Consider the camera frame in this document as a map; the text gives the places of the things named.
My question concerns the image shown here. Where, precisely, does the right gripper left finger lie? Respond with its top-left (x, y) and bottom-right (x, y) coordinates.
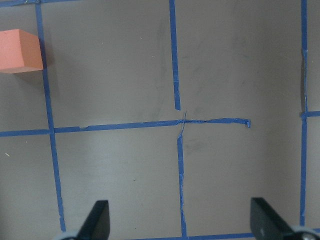
top-left (55, 200), bottom-right (111, 240)

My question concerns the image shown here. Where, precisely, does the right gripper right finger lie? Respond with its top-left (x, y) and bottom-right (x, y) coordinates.
top-left (249, 197), bottom-right (320, 240)

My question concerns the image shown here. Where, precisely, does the orange foam block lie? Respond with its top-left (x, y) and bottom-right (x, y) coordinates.
top-left (0, 29), bottom-right (44, 74)

